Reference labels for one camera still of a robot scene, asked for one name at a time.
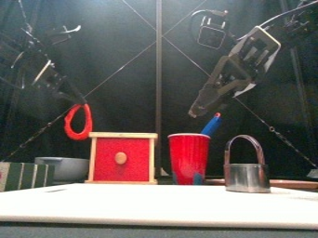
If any red cord loop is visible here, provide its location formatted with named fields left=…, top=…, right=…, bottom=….
left=63, top=102, right=95, bottom=141

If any round wooden drawer knob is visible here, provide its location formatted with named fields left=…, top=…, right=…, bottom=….
left=115, top=152, right=129, bottom=165

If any grey bowl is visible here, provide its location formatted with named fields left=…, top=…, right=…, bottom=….
left=34, top=156, right=91, bottom=183

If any red wooden drawer box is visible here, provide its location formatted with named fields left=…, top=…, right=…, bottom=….
left=84, top=131, right=159, bottom=185

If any blue tool with red tip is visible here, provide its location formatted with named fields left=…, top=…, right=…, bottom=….
left=201, top=112, right=222, bottom=138

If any red plastic cup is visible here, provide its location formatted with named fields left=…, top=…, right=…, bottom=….
left=167, top=132, right=213, bottom=186

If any green white striped box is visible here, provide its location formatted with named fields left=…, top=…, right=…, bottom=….
left=0, top=161, right=56, bottom=192

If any brown wooden board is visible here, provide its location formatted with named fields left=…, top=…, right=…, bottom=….
left=203, top=178, right=318, bottom=191

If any black camera cable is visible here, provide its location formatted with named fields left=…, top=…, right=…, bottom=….
left=189, top=0, right=318, bottom=41

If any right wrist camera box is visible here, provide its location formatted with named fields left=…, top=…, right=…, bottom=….
left=195, top=9, right=230, bottom=50

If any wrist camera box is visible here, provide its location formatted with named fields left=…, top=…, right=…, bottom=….
left=43, top=24, right=83, bottom=46
left=195, top=9, right=230, bottom=50

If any diagonal brace wire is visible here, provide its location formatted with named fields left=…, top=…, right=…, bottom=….
left=0, top=0, right=209, bottom=162
left=119, top=0, right=318, bottom=170

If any vertical metal frame pole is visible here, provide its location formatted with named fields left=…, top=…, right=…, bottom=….
left=154, top=0, right=165, bottom=179

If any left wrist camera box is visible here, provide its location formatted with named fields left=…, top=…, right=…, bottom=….
left=43, top=24, right=83, bottom=46

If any metal dough cutter with handle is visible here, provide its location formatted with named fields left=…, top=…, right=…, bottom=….
left=222, top=134, right=273, bottom=194

